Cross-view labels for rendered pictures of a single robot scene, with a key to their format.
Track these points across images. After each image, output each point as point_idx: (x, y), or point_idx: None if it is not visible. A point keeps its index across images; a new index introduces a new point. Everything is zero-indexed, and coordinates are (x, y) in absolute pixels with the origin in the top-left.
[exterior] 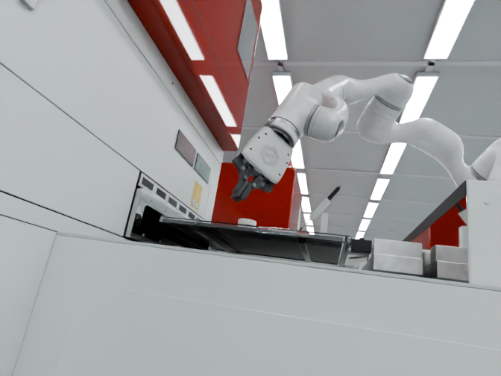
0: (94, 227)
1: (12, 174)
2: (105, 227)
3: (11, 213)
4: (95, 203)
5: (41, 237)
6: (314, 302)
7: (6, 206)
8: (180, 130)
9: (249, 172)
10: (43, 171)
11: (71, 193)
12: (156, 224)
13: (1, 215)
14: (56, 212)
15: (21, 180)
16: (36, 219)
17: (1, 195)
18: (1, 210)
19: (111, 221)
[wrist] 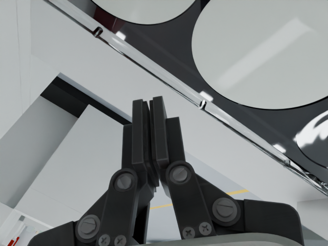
0: (19, 29)
1: (13, 101)
2: (14, 16)
3: (28, 80)
4: (0, 52)
5: (35, 56)
6: None
7: (26, 85)
8: None
9: (138, 230)
10: (3, 98)
11: (5, 75)
12: None
13: (30, 81)
14: (20, 66)
15: (13, 96)
16: (27, 69)
17: (23, 91)
18: (28, 84)
19: (6, 15)
